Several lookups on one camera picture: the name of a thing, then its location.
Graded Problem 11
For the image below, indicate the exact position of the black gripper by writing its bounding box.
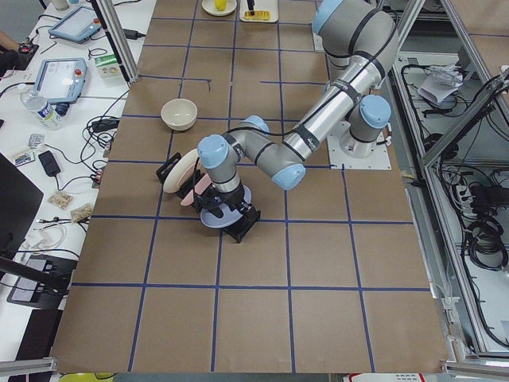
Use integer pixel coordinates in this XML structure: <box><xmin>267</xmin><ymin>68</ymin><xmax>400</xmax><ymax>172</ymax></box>
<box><xmin>192</xmin><ymin>185</ymin><xmax>255</xmax><ymax>219</ymax></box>

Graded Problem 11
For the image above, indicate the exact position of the yellow sliced bread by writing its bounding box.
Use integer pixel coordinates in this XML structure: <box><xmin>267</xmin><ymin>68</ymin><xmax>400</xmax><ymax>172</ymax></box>
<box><xmin>243</xmin><ymin>10</ymin><xmax>271</xmax><ymax>22</ymax></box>

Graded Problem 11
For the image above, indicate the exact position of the blue plate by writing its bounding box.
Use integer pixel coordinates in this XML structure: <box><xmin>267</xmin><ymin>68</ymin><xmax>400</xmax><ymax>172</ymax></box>
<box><xmin>200</xmin><ymin>187</ymin><xmax>243</xmax><ymax>228</ymax></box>

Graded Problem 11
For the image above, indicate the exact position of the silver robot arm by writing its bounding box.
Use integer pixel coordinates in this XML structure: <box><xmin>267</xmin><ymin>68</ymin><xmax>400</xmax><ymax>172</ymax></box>
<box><xmin>197</xmin><ymin>51</ymin><xmax>396</xmax><ymax>216</ymax></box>
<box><xmin>312</xmin><ymin>0</ymin><xmax>398</xmax><ymax>84</ymax></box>

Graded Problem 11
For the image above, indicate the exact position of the pink plate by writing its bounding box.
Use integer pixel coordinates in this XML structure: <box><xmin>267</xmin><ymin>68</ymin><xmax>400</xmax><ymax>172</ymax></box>
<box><xmin>180</xmin><ymin>174</ymin><xmax>212</xmax><ymax>206</ymax></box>

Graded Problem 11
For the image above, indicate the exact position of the cream plate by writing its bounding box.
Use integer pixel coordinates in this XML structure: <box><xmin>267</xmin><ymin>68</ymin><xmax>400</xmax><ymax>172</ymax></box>
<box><xmin>163</xmin><ymin>148</ymin><xmax>199</xmax><ymax>193</ymax></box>

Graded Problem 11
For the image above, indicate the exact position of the white plate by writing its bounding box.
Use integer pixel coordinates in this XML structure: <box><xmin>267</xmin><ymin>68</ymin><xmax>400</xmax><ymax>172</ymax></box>
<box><xmin>201</xmin><ymin>0</ymin><xmax>237</xmax><ymax>17</ymax></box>

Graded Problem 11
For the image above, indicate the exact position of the white foam tray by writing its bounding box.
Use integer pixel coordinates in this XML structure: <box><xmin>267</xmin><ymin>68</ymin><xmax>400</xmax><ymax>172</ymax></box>
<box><xmin>239</xmin><ymin>0</ymin><xmax>278</xmax><ymax>23</ymax></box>

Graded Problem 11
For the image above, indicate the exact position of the yellow lemon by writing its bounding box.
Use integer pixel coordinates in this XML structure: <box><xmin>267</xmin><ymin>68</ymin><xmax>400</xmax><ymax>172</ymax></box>
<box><xmin>215</xmin><ymin>0</ymin><xmax>227</xmax><ymax>11</ymax></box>

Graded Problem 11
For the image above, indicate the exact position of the black dish rack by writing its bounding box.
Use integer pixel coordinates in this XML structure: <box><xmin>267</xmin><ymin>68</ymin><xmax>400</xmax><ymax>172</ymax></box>
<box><xmin>156</xmin><ymin>153</ymin><xmax>261</xmax><ymax>243</ymax></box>

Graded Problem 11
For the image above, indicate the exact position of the beige bowl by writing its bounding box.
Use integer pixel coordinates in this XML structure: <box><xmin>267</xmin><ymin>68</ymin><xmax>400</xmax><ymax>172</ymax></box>
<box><xmin>161</xmin><ymin>99</ymin><xmax>197</xmax><ymax>131</ymax></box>

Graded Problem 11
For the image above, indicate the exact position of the green white box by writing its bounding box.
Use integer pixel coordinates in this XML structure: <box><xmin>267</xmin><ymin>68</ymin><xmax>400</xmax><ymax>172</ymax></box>
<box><xmin>94</xmin><ymin>54</ymin><xmax>122</xmax><ymax>78</ymax></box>

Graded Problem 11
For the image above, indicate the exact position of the black power adapter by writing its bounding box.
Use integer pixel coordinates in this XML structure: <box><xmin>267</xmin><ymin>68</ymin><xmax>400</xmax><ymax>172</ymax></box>
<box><xmin>38</xmin><ymin>150</ymin><xmax>61</xmax><ymax>177</ymax></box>

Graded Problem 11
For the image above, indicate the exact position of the far teach pendant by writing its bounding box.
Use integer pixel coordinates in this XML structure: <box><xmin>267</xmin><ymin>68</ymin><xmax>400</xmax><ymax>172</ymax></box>
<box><xmin>49</xmin><ymin>6</ymin><xmax>101</xmax><ymax>44</ymax></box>

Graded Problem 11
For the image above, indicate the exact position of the teach pendant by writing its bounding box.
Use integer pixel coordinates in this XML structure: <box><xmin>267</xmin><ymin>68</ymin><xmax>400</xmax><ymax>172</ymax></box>
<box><xmin>49</xmin><ymin>6</ymin><xmax>101</xmax><ymax>44</ymax></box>
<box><xmin>34</xmin><ymin>57</ymin><xmax>87</xmax><ymax>104</ymax></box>

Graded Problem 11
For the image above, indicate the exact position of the plastic water bottle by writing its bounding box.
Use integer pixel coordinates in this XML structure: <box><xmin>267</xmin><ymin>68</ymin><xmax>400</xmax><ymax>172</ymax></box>
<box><xmin>20</xmin><ymin>88</ymin><xmax>61</xmax><ymax>131</ymax></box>

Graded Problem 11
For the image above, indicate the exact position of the black monitor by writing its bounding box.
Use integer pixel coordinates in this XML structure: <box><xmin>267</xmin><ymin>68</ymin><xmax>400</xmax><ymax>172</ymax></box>
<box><xmin>0</xmin><ymin>154</ymin><xmax>43</xmax><ymax>259</ymax></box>

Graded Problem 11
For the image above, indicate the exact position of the near teach pendant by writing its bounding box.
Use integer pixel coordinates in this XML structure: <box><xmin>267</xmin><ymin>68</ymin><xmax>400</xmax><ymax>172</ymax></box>
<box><xmin>34</xmin><ymin>57</ymin><xmax>87</xmax><ymax>104</ymax></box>

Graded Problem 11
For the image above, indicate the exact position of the aluminium frame post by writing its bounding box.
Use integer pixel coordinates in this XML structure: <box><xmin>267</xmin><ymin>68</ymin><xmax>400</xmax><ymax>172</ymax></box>
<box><xmin>91</xmin><ymin>0</ymin><xmax>139</xmax><ymax>84</ymax></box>

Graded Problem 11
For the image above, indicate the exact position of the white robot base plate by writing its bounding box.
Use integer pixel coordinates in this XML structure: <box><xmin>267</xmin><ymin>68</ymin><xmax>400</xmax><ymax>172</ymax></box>
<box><xmin>326</xmin><ymin>121</ymin><xmax>391</xmax><ymax>170</ymax></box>

